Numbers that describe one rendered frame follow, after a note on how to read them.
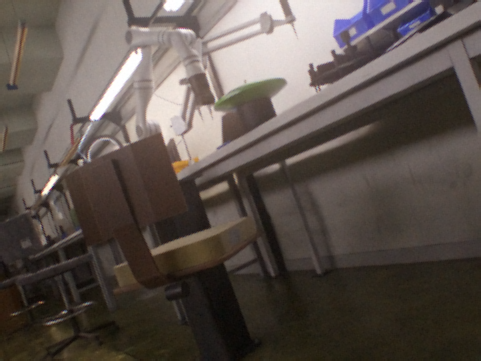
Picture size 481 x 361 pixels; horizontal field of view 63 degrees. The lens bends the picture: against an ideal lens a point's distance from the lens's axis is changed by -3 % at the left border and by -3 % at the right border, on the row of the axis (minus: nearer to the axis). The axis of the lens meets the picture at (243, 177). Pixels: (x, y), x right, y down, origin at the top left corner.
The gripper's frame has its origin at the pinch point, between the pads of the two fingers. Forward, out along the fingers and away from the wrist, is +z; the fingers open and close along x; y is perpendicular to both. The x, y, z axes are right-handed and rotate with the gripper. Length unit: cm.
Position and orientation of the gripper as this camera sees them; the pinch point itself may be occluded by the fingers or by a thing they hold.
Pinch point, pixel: (208, 121)
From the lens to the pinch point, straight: 162.7
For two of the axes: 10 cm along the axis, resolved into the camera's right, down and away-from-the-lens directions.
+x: 6.9, -2.2, 6.9
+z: 3.4, 9.4, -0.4
